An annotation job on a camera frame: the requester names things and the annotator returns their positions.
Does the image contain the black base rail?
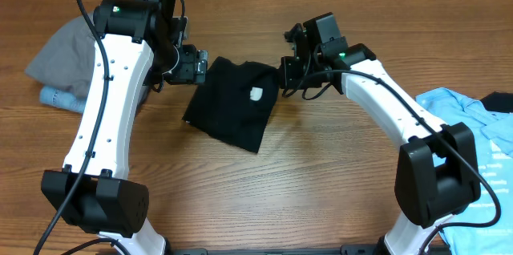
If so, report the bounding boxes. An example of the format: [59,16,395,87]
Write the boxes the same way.
[171,244,388,255]

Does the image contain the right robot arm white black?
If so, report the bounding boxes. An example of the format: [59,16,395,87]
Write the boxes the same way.
[279,13,481,254]

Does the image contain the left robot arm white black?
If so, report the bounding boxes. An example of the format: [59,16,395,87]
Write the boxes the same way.
[41,0,208,254]

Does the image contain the black polo shirt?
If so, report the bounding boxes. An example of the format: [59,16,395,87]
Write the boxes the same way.
[183,57,279,153]

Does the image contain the dark navy garment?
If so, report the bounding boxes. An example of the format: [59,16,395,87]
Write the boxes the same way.
[480,91,513,113]

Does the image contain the grey folded trousers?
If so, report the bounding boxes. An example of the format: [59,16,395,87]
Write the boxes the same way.
[25,17,95,101]

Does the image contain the light blue shirt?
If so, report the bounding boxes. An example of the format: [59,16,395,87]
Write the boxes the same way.
[416,87,512,254]

